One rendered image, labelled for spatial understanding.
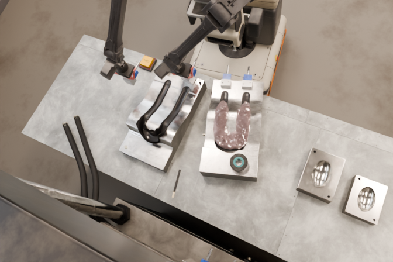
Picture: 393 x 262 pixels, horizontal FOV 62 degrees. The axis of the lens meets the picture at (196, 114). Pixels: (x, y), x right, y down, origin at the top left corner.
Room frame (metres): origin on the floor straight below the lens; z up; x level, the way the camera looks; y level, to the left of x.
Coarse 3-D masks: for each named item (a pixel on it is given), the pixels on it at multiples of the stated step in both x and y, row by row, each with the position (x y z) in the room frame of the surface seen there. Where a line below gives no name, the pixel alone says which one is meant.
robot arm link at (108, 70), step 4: (120, 56) 0.93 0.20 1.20; (124, 56) 0.94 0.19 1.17; (108, 60) 0.96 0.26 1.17; (112, 60) 0.96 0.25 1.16; (120, 60) 0.93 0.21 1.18; (104, 64) 0.95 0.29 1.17; (108, 64) 0.95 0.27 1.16; (112, 64) 0.94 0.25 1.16; (104, 68) 0.93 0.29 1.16; (108, 68) 0.93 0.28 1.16; (112, 68) 0.93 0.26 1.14; (100, 72) 0.93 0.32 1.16; (104, 72) 0.92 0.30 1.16; (108, 72) 0.91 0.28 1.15; (112, 72) 0.92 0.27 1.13; (104, 76) 0.93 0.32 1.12; (108, 76) 0.91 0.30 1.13; (112, 76) 0.92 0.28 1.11
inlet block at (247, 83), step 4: (248, 68) 0.79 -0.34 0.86; (248, 72) 0.77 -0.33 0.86; (244, 76) 0.75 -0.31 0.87; (248, 76) 0.74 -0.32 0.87; (244, 80) 0.72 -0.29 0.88; (248, 80) 0.72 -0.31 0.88; (244, 84) 0.70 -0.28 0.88; (248, 84) 0.69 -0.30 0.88; (252, 84) 0.70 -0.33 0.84; (244, 88) 0.69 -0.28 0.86; (248, 88) 0.68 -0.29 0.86
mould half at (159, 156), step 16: (160, 80) 0.92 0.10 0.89; (176, 80) 0.88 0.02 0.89; (176, 96) 0.80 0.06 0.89; (192, 96) 0.76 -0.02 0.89; (144, 112) 0.77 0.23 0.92; (160, 112) 0.75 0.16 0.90; (192, 112) 0.70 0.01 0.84; (176, 128) 0.62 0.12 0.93; (128, 144) 0.68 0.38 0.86; (144, 144) 0.64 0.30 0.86; (160, 144) 0.60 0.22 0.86; (176, 144) 0.57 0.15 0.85; (144, 160) 0.56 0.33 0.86; (160, 160) 0.53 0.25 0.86
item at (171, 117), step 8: (168, 80) 0.90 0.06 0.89; (168, 88) 0.86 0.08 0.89; (184, 88) 0.82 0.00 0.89; (160, 96) 0.84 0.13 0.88; (184, 96) 0.78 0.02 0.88; (160, 104) 0.80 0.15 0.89; (176, 104) 0.76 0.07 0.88; (152, 112) 0.76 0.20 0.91; (176, 112) 0.72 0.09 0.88; (144, 120) 0.74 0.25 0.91; (168, 120) 0.68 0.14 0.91; (144, 128) 0.68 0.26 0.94; (160, 128) 0.66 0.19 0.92; (144, 136) 0.67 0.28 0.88; (152, 136) 0.66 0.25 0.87; (160, 136) 0.61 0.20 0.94
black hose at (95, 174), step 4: (92, 168) 0.61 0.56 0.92; (96, 168) 0.61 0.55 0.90; (92, 172) 0.59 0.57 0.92; (96, 172) 0.59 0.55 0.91; (92, 176) 0.57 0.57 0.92; (96, 176) 0.57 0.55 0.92; (92, 180) 0.56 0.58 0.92; (96, 180) 0.55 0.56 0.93; (96, 184) 0.53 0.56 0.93; (96, 188) 0.51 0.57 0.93; (92, 192) 0.50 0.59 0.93; (96, 192) 0.49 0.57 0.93; (92, 196) 0.48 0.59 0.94; (96, 196) 0.47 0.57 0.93; (96, 200) 0.45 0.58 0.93; (96, 216) 0.39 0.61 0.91; (100, 220) 0.37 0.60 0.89; (104, 220) 0.37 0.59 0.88
